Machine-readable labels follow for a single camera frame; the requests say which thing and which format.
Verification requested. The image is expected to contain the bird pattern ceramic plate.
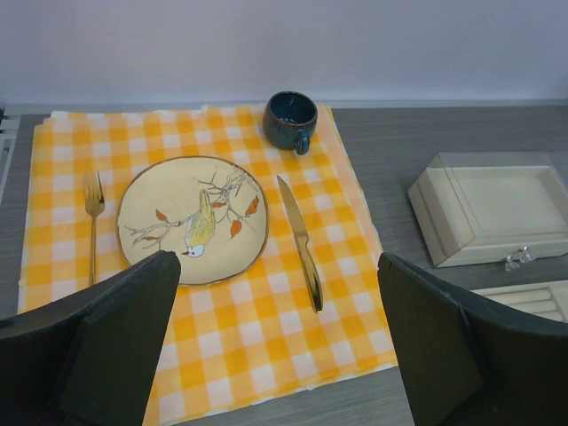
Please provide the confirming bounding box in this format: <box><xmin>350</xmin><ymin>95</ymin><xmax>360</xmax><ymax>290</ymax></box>
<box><xmin>116</xmin><ymin>156</ymin><xmax>269</xmax><ymax>286</ymax></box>

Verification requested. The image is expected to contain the yellow white checkered cloth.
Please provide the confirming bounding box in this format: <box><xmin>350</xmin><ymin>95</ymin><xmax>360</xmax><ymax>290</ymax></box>
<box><xmin>18</xmin><ymin>105</ymin><xmax>396</xmax><ymax>425</ymax></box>

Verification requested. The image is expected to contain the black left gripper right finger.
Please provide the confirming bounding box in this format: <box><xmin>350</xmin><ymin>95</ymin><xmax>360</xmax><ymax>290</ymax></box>
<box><xmin>378</xmin><ymin>253</ymin><xmax>567</xmax><ymax>425</ymax></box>

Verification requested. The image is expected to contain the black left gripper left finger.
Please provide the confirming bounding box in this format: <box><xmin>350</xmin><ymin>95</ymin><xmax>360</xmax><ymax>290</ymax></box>
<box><xmin>1</xmin><ymin>251</ymin><xmax>181</xmax><ymax>425</ymax></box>

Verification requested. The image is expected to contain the beige jewelry box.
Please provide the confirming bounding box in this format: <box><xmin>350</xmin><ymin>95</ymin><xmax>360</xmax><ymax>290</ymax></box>
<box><xmin>407</xmin><ymin>152</ymin><xmax>567</xmax><ymax>271</ymax></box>

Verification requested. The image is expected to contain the gold fork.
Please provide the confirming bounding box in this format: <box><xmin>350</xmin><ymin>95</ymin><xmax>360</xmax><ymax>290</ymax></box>
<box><xmin>84</xmin><ymin>171</ymin><xmax>105</xmax><ymax>287</ymax></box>

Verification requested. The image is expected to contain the dark blue ceramic mug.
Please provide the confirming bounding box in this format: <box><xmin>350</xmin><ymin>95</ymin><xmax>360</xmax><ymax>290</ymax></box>
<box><xmin>263</xmin><ymin>91</ymin><xmax>318</xmax><ymax>155</ymax></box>

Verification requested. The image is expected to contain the gold knife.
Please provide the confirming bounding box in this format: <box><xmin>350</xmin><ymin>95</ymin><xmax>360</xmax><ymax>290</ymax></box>
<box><xmin>277</xmin><ymin>176</ymin><xmax>323</xmax><ymax>313</ymax></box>

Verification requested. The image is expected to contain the beige jewelry drawer tray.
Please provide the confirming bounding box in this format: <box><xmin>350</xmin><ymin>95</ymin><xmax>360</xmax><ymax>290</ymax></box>
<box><xmin>474</xmin><ymin>280</ymin><xmax>568</xmax><ymax>323</ymax></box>

